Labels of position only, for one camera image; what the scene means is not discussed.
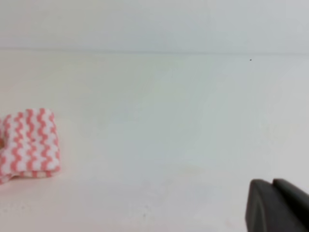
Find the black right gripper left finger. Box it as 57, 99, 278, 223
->
245, 179, 309, 232

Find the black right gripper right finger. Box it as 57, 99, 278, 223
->
273, 179, 309, 213

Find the pink white striped rag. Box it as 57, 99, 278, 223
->
0, 108, 61, 184

